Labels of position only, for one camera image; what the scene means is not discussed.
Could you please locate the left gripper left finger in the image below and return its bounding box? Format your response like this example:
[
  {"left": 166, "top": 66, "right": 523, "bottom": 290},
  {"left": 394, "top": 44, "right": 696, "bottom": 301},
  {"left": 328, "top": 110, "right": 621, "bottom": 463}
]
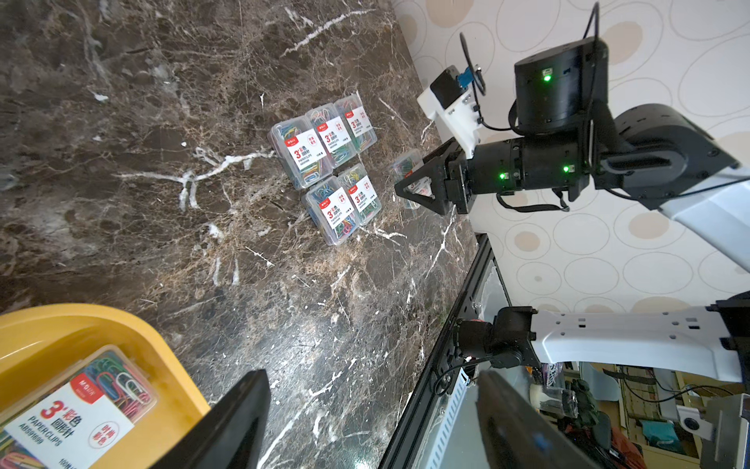
[{"left": 154, "top": 369, "right": 271, "bottom": 468}]

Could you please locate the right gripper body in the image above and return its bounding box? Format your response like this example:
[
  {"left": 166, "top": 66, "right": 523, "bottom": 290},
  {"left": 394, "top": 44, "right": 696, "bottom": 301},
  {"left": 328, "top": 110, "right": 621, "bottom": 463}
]
[{"left": 445, "top": 134, "right": 590, "bottom": 214}]

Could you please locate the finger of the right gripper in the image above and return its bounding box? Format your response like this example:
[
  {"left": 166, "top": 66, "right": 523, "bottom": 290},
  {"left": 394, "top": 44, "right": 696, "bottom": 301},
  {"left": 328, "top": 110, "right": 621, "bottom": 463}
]
[{"left": 395, "top": 138, "right": 469, "bottom": 215}]

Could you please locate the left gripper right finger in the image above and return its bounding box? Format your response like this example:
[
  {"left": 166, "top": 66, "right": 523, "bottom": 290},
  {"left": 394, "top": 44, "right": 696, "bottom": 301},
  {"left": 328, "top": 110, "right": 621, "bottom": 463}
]
[{"left": 477, "top": 371, "right": 592, "bottom": 469}]

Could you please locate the paper clip box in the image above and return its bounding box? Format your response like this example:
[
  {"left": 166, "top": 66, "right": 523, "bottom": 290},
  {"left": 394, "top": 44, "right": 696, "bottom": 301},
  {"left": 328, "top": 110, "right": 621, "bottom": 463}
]
[
  {"left": 304, "top": 176, "right": 359, "bottom": 246},
  {"left": 334, "top": 94, "right": 377, "bottom": 152},
  {"left": 269, "top": 115, "right": 333, "bottom": 191},
  {"left": 306, "top": 104, "right": 357, "bottom": 168},
  {"left": 337, "top": 163, "right": 383, "bottom": 226},
  {"left": 1, "top": 345, "right": 158, "bottom": 468},
  {"left": 389, "top": 149, "right": 435, "bottom": 211}
]

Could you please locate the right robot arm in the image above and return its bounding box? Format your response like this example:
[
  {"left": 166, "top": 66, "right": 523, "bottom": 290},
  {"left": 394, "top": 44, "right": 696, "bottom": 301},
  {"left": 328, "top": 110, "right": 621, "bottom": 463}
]
[{"left": 419, "top": 33, "right": 749, "bottom": 381}]

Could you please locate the yellow storage tray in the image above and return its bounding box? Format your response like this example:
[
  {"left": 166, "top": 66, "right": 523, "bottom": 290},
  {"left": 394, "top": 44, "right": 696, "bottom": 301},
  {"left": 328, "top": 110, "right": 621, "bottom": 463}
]
[{"left": 1, "top": 304, "right": 210, "bottom": 468}]

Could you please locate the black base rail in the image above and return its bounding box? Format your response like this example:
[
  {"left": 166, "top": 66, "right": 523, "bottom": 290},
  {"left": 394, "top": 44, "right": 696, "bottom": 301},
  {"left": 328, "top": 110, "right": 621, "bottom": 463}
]
[{"left": 379, "top": 234, "right": 509, "bottom": 468}]

